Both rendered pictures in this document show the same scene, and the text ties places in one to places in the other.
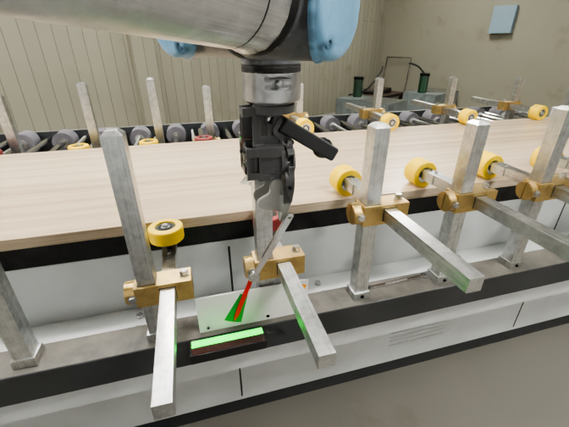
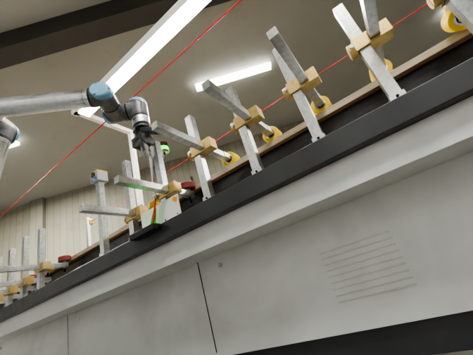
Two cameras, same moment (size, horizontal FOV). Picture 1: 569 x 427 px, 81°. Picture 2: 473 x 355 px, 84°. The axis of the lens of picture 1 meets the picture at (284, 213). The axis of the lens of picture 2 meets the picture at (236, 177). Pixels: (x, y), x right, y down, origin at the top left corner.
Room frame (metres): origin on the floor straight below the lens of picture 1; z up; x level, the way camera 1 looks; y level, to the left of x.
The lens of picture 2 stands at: (0.02, -1.00, 0.33)
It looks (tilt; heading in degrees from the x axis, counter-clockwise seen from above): 23 degrees up; 43
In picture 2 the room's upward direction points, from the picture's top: 17 degrees counter-clockwise
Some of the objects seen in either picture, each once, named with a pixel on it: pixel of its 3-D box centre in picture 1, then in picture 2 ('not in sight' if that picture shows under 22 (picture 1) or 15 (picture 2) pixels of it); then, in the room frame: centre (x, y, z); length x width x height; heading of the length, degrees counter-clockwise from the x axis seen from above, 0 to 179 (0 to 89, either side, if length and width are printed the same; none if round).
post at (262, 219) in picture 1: (262, 239); (162, 182); (0.63, 0.05, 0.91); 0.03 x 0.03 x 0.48; 16
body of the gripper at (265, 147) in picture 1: (267, 141); (142, 137); (0.55, 0.03, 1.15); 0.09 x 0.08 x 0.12; 106
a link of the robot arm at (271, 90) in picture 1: (272, 88); (141, 123); (0.55, 0.02, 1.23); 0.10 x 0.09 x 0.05; 16
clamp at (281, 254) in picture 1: (273, 262); (168, 192); (0.63, 0.03, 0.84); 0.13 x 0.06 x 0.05; 106
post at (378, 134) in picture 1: (366, 224); (200, 158); (0.69, -0.19, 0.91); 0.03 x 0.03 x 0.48; 16
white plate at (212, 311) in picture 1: (255, 306); (159, 214); (0.59, 0.07, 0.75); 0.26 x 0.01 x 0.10; 106
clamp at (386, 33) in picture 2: not in sight; (369, 41); (0.90, -0.94, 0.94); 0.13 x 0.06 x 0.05; 106
